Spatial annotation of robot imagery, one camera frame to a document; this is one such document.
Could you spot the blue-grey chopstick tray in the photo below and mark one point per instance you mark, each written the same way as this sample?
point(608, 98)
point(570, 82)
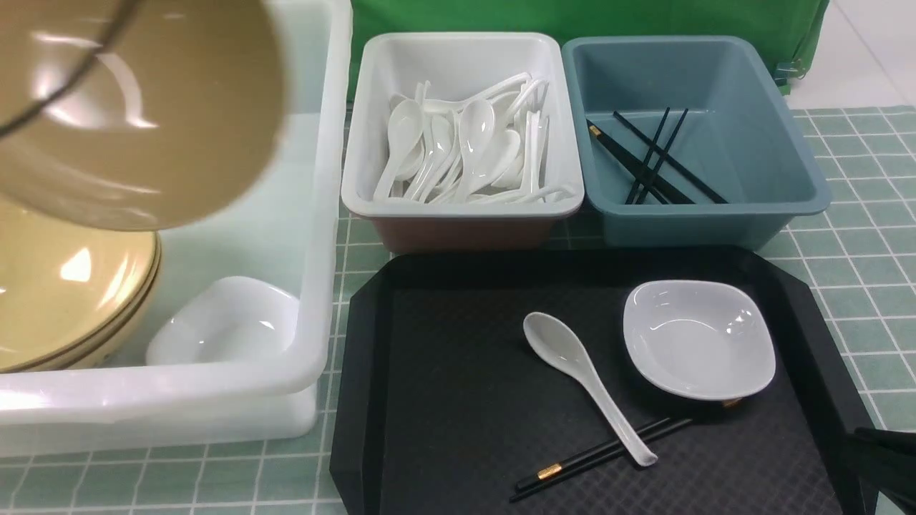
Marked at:
point(739, 137)

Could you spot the green checked tablecloth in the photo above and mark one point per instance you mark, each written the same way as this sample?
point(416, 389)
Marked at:
point(858, 258)

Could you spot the green cloth backdrop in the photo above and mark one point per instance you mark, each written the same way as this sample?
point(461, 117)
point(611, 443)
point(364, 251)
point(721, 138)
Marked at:
point(784, 33)

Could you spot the stacked yellow bowl bottom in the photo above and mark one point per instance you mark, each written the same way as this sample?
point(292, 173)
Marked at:
point(94, 355)

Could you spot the large translucent white bin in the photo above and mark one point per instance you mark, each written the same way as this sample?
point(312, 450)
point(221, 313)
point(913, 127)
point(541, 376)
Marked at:
point(282, 232)

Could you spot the white spoon tray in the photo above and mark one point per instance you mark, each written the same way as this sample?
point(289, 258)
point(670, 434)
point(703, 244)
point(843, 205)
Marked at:
point(522, 76)

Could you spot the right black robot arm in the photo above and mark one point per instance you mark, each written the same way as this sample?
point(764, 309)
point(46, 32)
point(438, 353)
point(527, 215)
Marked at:
point(886, 460)

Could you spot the white dish in bin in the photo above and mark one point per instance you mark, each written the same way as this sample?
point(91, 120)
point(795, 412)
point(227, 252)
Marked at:
point(235, 319)

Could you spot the black chopstick gold band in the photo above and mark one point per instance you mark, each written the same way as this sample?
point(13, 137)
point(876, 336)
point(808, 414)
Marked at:
point(577, 459)

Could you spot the white spoon in tray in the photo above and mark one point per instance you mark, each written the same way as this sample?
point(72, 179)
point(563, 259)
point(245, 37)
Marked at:
point(475, 132)
point(404, 129)
point(499, 154)
point(519, 196)

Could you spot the black serving tray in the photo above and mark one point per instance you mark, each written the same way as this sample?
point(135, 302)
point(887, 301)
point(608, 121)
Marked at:
point(443, 406)

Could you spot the stacked yellow bowl middle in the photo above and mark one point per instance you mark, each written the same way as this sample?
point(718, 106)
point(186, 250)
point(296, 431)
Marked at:
point(97, 334)

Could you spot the yellow noodle bowl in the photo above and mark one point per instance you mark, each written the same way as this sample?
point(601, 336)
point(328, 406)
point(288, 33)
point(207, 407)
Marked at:
point(138, 115)

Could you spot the white square dish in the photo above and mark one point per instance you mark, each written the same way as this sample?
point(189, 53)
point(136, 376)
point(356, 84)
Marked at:
point(699, 340)

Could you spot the black chopstick in tray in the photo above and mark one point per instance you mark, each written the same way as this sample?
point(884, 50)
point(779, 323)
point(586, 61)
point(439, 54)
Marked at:
point(650, 177)
point(693, 178)
point(660, 188)
point(649, 154)

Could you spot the white soup spoon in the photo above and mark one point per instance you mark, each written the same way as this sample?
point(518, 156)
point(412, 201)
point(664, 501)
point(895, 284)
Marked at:
point(560, 347)

